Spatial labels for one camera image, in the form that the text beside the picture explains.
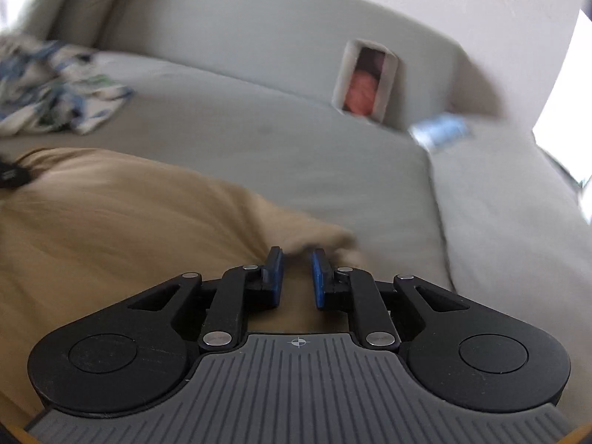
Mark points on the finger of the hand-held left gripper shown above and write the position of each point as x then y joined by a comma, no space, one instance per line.
13,175

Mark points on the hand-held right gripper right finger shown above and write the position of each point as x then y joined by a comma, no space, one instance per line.
318,282

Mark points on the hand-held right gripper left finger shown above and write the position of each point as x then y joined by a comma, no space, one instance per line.
276,280

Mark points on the khaki cargo pants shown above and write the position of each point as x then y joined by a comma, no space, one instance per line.
115,222

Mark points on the cartoon printed cloth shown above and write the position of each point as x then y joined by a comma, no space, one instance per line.
55,88

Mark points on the grey sofa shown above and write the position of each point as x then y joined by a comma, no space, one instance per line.
323,157

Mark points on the blue and white packet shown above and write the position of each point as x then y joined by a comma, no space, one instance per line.
441,132

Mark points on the white-cased smartphone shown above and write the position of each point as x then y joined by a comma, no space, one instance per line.
365,88

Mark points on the grey padded headboard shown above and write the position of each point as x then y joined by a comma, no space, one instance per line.
231,23

